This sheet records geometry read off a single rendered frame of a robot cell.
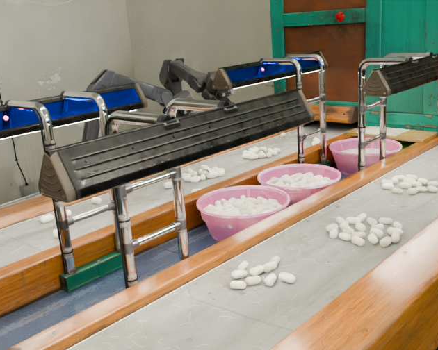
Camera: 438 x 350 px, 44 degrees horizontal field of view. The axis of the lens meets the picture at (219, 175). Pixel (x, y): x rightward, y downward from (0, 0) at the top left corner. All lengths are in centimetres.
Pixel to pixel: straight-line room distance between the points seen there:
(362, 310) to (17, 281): 75
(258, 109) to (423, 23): 133
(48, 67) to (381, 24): 235
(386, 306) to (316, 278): 19
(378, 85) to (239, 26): 228
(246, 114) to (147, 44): 327
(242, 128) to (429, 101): 139
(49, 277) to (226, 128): 59
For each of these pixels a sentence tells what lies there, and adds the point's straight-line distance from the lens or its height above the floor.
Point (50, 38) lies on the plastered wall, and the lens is 393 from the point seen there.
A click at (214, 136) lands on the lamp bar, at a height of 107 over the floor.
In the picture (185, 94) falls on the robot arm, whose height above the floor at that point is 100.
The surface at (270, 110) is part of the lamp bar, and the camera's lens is 109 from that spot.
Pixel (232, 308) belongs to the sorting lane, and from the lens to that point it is 105.
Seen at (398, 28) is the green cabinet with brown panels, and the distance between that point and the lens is 234.
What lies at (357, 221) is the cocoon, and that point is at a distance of 142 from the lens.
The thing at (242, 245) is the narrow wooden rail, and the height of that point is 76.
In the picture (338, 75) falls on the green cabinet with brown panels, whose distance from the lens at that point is 249.
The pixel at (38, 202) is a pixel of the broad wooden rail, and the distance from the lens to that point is 176.
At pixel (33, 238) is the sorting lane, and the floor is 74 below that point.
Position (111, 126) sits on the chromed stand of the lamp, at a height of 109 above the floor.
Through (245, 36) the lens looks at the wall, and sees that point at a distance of 368.
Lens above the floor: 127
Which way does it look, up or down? 16 degrees down
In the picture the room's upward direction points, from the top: 4 degrees counter-clockwise
